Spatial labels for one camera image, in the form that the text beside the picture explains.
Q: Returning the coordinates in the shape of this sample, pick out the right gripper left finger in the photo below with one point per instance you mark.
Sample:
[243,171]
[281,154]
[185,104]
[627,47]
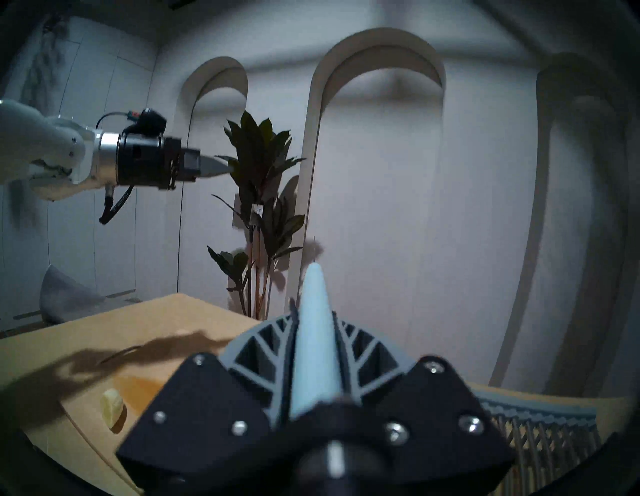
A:
[200,430]

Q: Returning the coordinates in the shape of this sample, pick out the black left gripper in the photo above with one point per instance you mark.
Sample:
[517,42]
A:
[145,160]

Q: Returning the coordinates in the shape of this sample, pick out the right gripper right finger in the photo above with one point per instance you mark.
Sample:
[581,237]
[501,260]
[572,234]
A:
[430,430]

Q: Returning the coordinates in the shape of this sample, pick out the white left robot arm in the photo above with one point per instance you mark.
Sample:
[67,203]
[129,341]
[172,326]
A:
[35,145]

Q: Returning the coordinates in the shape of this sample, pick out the peeled banana piece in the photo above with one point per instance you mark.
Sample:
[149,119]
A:
[112,407]

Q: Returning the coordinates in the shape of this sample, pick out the wooden cutting board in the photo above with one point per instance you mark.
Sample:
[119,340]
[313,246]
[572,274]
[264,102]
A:
[90,440]

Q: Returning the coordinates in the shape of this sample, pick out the tall potted green plant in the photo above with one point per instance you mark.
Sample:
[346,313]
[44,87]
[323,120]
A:
[260,150]

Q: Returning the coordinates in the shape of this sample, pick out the grey slotted knife rack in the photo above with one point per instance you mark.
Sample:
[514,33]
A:
[540,425]

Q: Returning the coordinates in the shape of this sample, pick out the rolled grey mat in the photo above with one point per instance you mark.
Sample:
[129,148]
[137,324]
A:
[67,300]

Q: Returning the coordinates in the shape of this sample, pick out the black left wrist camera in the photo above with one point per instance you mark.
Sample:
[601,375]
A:
[150,122]

